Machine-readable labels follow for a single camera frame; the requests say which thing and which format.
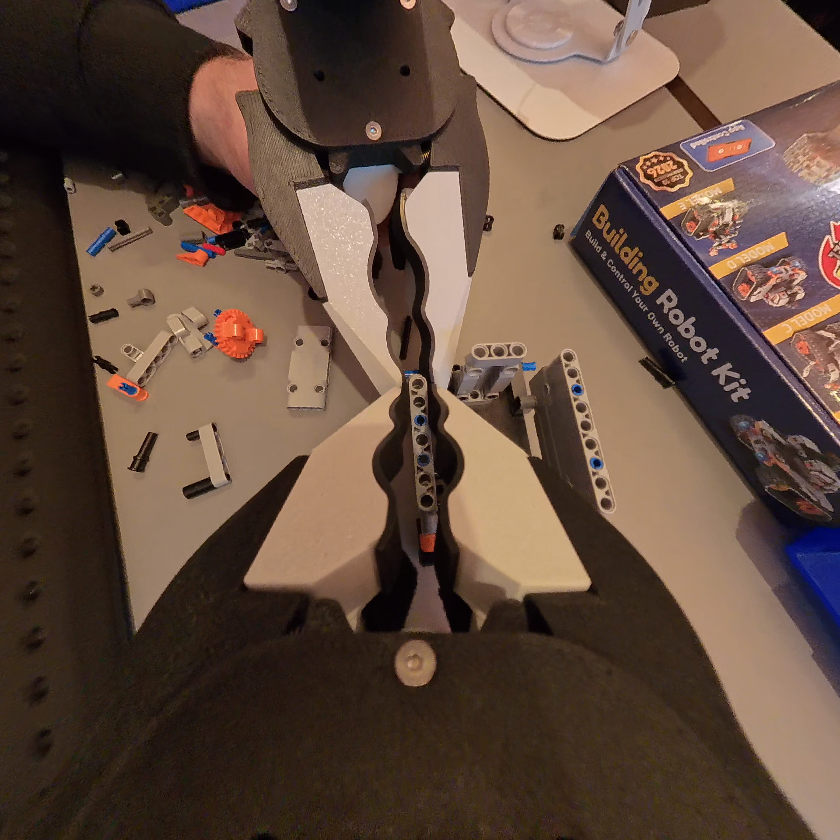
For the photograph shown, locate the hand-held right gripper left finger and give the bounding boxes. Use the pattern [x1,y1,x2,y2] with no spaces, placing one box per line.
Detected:
[243,386,408,632]

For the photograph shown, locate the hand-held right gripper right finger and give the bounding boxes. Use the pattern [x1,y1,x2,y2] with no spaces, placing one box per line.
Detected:
[440,387,593,632]

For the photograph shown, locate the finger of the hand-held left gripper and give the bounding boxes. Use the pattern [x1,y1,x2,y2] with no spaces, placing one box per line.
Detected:
[402,171,473,389]
[295,185,404,396]

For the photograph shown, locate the grey beam with blue pins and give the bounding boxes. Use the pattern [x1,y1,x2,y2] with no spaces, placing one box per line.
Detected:
[406,373,441,514]

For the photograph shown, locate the pile of plastic building pieces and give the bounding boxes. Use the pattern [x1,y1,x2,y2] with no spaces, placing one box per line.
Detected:
[146,182,299,273]

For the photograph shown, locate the grey flat panel piece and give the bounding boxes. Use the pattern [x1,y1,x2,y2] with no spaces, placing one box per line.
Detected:
[287,325,333,412]

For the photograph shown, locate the grey black robot model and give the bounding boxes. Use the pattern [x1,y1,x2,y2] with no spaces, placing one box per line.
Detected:
[449,340,619,514]

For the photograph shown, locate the orange gear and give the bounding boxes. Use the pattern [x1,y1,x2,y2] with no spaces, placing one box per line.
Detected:
[211,307,266,361]

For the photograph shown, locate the light grey connector pieces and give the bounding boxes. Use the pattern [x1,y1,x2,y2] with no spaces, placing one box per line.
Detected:
[165,306,217,358]

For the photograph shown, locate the short light grey beam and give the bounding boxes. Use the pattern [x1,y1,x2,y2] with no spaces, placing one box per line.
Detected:
[120,329,179,388]

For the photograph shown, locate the wooden board document stand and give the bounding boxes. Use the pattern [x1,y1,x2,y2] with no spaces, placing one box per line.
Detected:
[451,0,681,142]

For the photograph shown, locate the robot kit box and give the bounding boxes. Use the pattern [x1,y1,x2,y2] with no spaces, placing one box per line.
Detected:
[568,82,840,527]

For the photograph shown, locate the black perforated panel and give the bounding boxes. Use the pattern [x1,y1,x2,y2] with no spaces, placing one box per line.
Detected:
[0,150,135,756]

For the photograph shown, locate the blue plastic bin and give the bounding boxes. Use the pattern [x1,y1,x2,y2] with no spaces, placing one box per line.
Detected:
[784,527,840,651]

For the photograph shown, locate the grey frame with black pins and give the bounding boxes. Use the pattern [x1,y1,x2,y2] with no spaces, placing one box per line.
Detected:
[182,422,233,501]

